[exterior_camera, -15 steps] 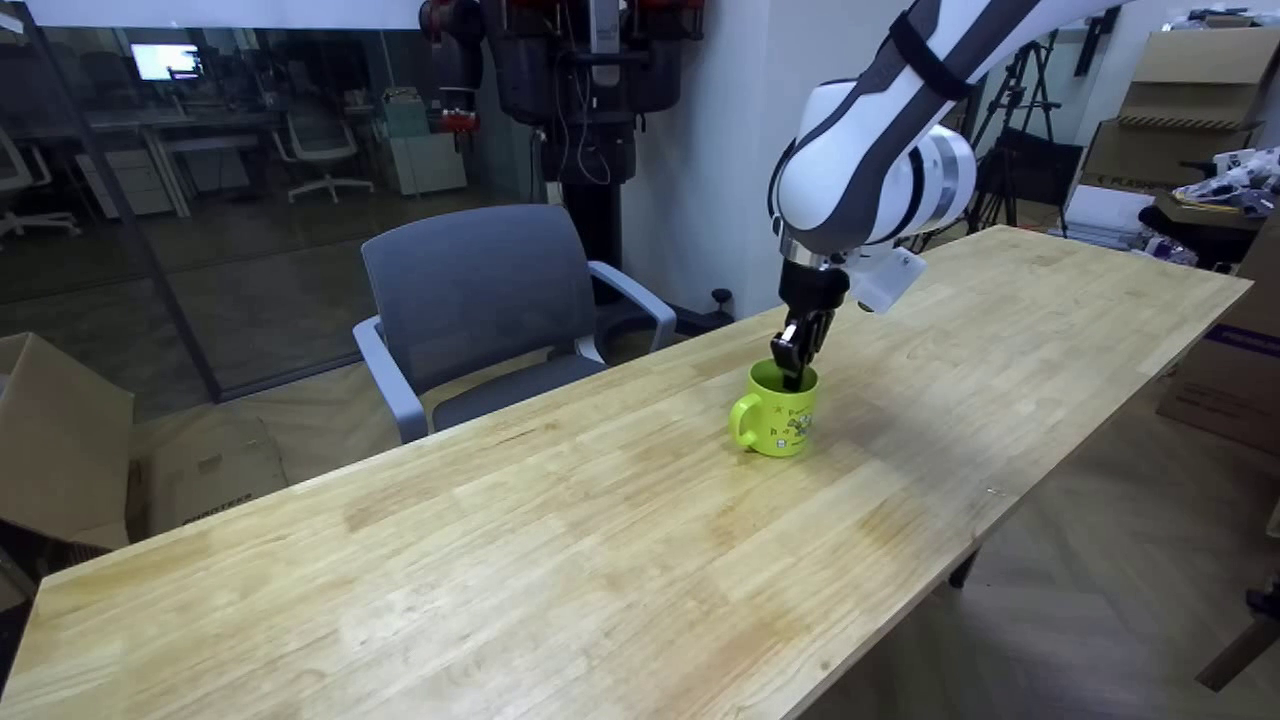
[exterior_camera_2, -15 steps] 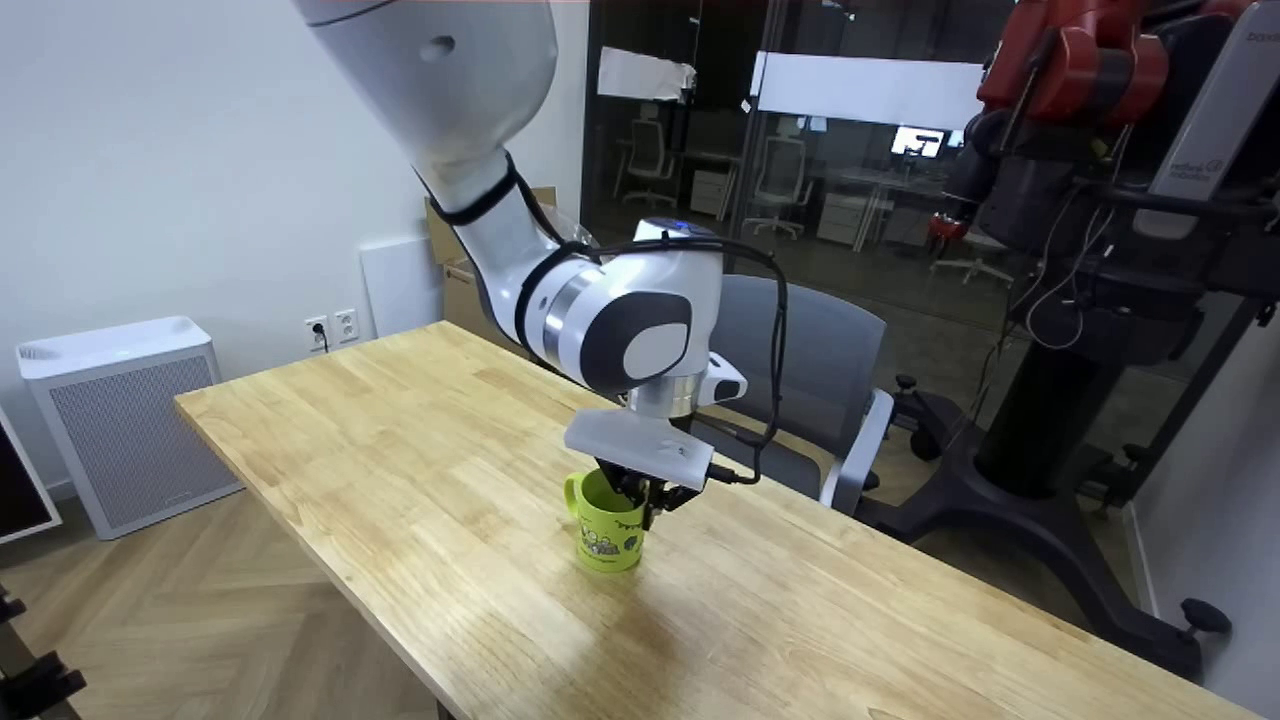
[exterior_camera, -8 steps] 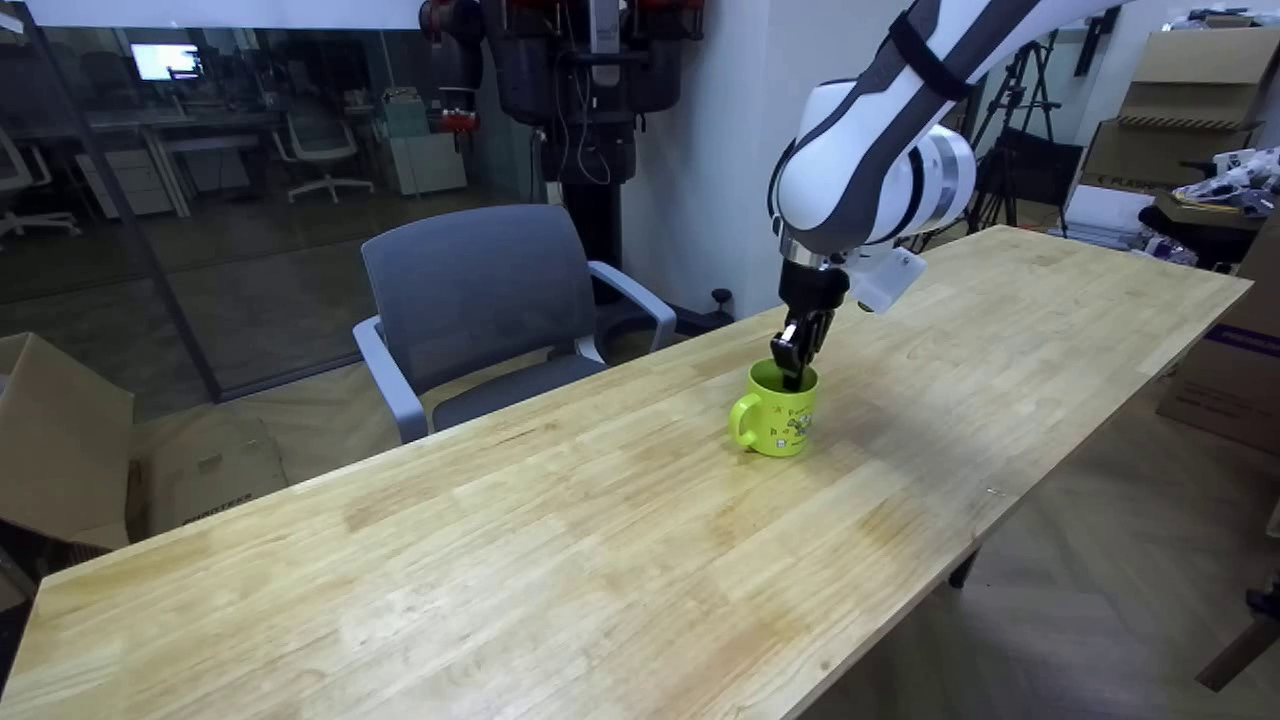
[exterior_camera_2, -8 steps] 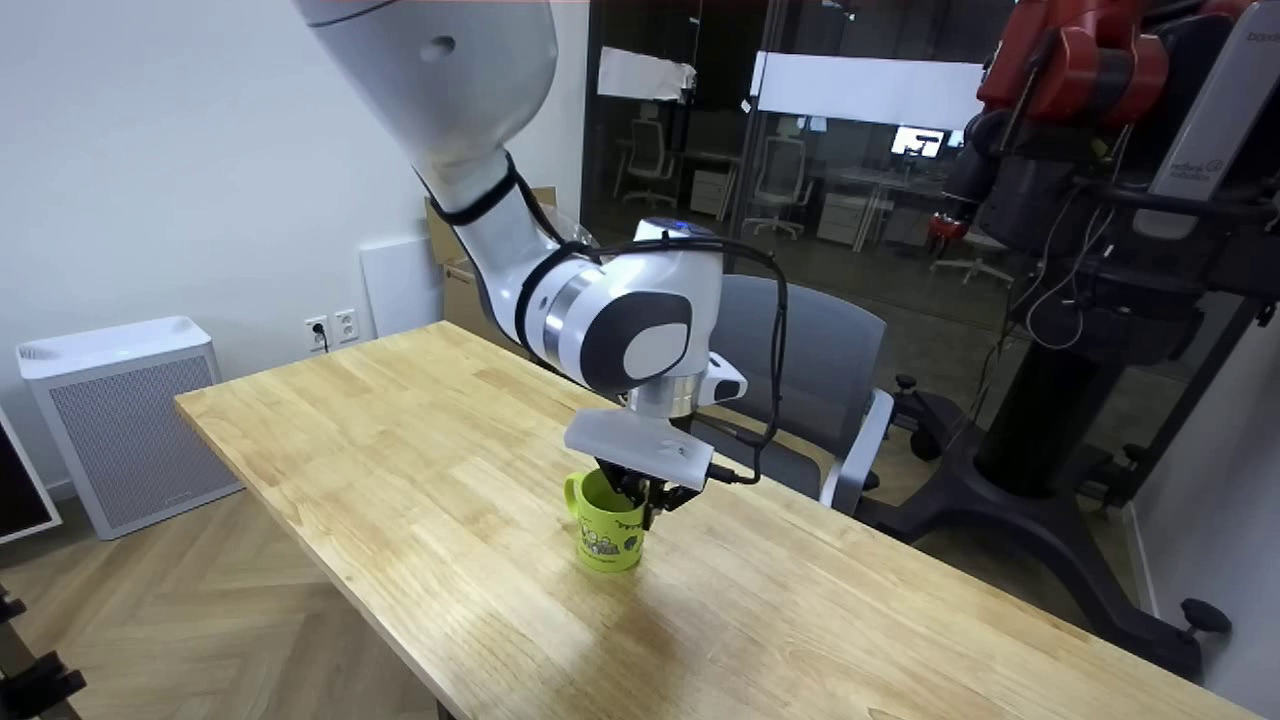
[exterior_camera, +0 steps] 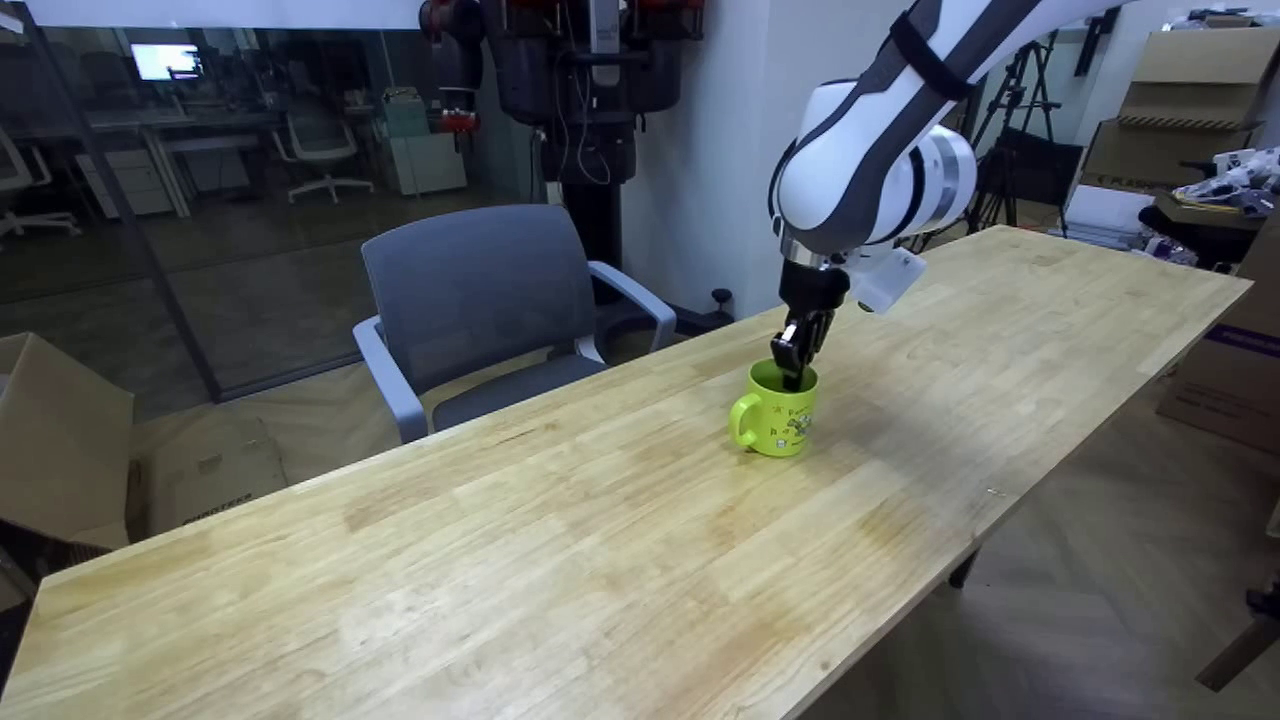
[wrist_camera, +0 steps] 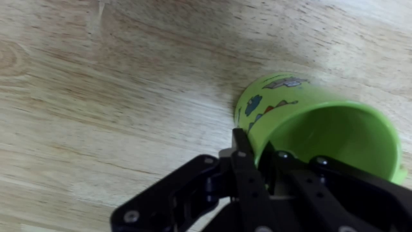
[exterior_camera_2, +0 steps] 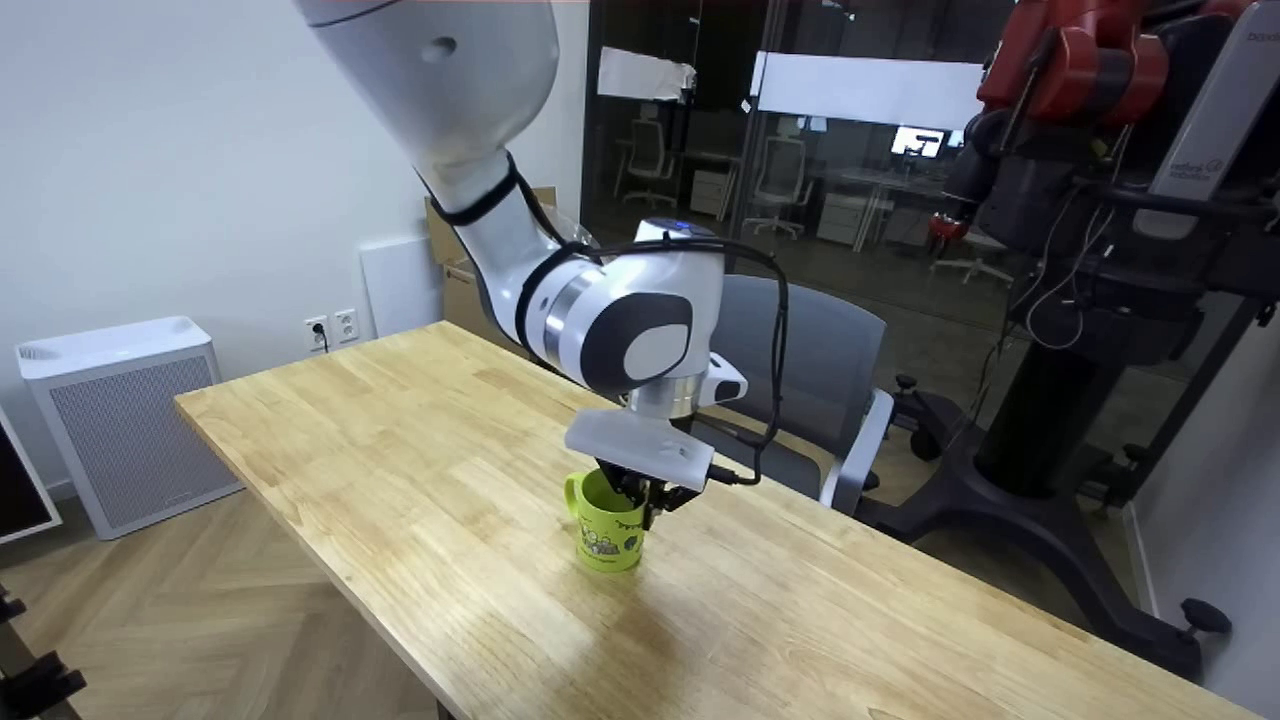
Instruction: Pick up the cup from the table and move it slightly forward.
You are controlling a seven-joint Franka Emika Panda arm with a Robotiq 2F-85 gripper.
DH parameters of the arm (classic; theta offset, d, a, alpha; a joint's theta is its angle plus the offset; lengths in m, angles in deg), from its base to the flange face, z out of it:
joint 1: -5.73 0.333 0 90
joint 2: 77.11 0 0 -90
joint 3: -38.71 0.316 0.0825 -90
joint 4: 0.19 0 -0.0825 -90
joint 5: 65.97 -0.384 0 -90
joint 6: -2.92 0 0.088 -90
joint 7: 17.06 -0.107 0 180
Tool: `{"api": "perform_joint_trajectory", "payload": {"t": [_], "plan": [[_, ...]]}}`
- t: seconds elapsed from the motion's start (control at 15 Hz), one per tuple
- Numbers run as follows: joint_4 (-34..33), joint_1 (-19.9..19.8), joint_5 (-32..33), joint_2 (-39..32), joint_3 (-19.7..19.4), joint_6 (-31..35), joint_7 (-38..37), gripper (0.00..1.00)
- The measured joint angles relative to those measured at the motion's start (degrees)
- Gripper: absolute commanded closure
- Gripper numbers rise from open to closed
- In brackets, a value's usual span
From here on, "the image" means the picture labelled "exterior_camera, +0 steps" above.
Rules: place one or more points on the cardboard box with purple tape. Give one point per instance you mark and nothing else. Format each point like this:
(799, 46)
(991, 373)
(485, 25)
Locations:
(1235, 384)

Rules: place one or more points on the black and red machine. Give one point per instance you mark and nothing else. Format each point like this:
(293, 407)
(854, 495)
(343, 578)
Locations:
(584, 64)

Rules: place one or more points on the black camera tripod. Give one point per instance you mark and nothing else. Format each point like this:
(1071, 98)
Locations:
(1025, 93)

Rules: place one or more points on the flat brown cardboard box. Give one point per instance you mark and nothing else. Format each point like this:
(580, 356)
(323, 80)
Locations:
(227, 453)

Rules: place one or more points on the white swivel office chair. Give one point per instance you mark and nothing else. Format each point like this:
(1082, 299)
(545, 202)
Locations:
(323, 145)

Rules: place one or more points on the white low cabinet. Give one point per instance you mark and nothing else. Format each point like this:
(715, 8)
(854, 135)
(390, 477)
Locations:
(426, 152)

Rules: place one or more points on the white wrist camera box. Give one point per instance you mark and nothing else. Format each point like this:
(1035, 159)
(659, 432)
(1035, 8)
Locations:
(887, 280)

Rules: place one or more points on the grey office desk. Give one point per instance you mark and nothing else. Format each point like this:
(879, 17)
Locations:
(163, 152)

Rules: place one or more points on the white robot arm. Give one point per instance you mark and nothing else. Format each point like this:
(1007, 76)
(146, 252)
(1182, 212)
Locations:
(861, 163)

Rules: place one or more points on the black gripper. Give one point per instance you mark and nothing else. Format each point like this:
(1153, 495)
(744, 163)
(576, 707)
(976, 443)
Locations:
(812, 285)

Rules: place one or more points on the lit computer monitor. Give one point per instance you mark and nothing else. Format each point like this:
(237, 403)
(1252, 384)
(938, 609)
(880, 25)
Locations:
(166, 63)

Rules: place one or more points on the upright brown cardboard box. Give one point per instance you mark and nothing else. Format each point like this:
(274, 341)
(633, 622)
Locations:
(60, 446)

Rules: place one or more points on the large tan cardboard box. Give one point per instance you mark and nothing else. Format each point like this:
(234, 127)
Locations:
(1182, 114)

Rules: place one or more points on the green ceramic mug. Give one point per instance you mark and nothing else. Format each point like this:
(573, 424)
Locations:
(780, 424)

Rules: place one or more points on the grey chair with white arms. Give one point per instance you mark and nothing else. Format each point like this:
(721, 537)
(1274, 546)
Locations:
(472, 302)

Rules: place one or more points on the black chair seat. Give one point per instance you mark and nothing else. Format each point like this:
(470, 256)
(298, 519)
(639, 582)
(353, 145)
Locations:
(1035, 166)

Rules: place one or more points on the wooden plank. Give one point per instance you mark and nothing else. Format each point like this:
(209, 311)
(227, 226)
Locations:
(1243, 645)

